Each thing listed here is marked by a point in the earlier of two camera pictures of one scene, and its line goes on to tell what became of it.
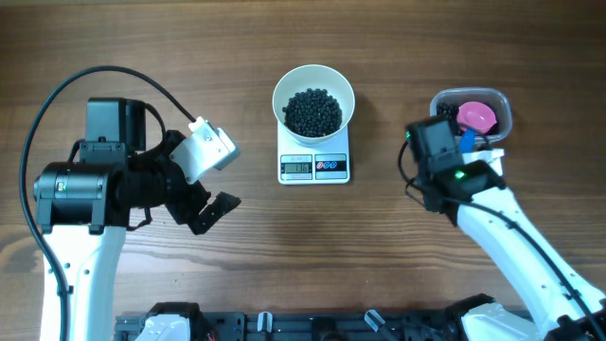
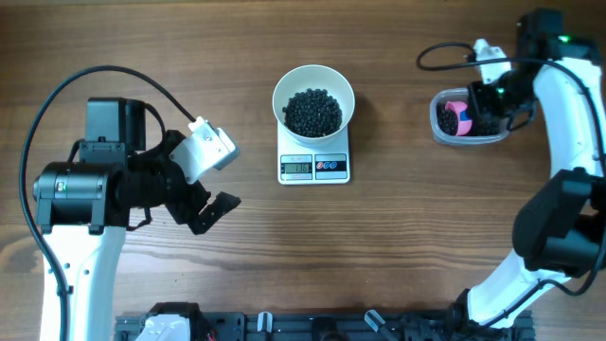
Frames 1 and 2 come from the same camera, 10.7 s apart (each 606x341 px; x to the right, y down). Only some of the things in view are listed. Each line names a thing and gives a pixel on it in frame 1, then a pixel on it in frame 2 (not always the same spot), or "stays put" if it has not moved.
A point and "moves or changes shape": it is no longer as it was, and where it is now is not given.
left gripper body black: x=168 y=186 stays put
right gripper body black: x=427 y=173 -> x=507 y=94
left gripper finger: x=223 y=203 stays put
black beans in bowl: x=312 y=113 stays put
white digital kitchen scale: x=321 y=163 stays put
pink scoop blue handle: x=473 y=117 moves or changes shape
